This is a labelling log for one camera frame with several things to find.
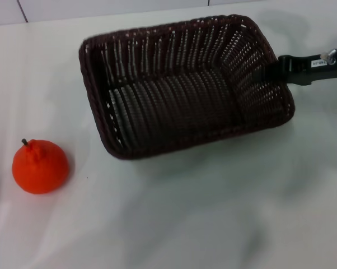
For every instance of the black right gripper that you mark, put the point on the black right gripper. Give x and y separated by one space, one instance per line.
335 70

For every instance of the orange toy tangerine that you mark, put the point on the orange toy tangerine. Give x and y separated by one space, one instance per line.
39 168

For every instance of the dark brown woven basket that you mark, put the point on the dark brown woven basket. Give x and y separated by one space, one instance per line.
185 112

